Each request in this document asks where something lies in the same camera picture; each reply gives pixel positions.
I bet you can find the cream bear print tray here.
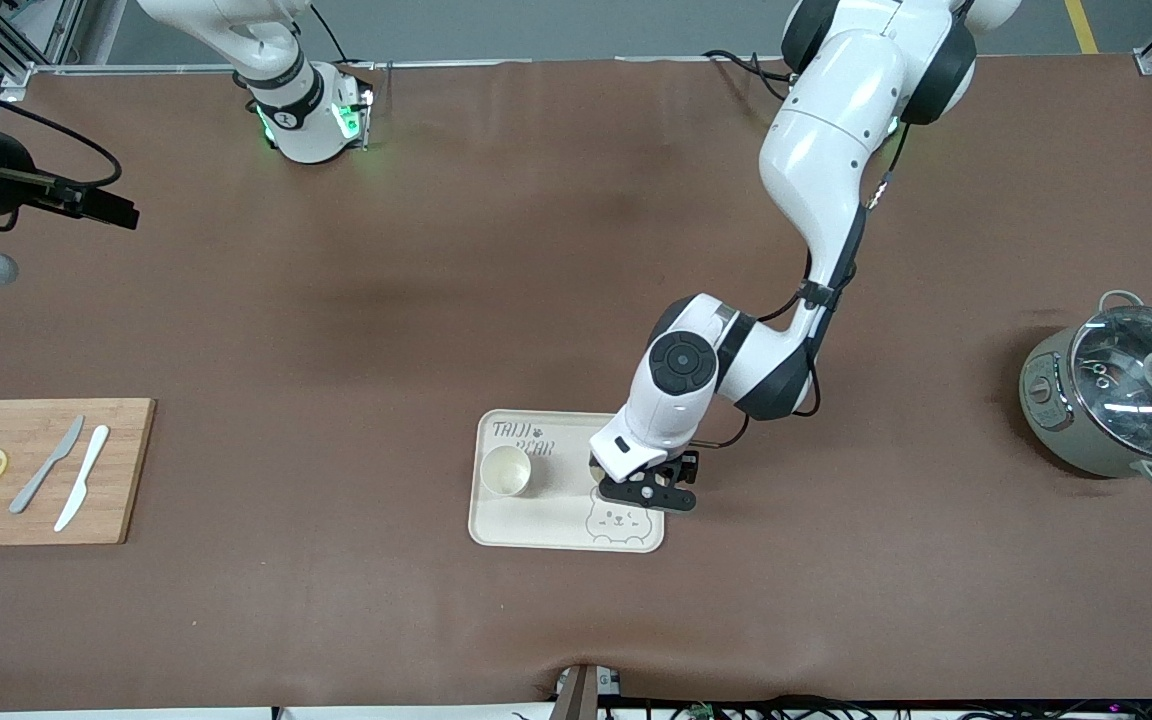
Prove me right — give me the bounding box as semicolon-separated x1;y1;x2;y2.
468;409;666;554

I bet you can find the grey plastic knife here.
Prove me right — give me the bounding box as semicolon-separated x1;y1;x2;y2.
9;415;86;515

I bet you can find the white plastic knife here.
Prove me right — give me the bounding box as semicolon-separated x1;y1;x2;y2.
54;425;111;533

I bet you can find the wooden cutting board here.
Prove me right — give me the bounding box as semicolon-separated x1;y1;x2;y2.
0;398;157;547

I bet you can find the grey cooking pot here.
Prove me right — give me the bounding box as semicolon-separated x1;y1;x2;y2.
1019;290;1152;491

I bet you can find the glass pot lid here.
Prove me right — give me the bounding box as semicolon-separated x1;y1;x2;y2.
1069;305;1152;463

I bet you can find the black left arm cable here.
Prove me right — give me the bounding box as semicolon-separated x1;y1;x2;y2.
691;115;912;448

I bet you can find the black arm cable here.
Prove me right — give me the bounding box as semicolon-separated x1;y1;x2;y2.
691;115;912;448
0;62;124;191

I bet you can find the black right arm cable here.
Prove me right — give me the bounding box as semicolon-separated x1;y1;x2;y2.
0;62;124;191

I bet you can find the grey metal mounting bracket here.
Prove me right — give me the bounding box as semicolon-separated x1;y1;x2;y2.
551;663;622;720

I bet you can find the black base cable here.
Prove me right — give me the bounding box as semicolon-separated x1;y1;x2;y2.
702;48;797;101
311;5;352;66

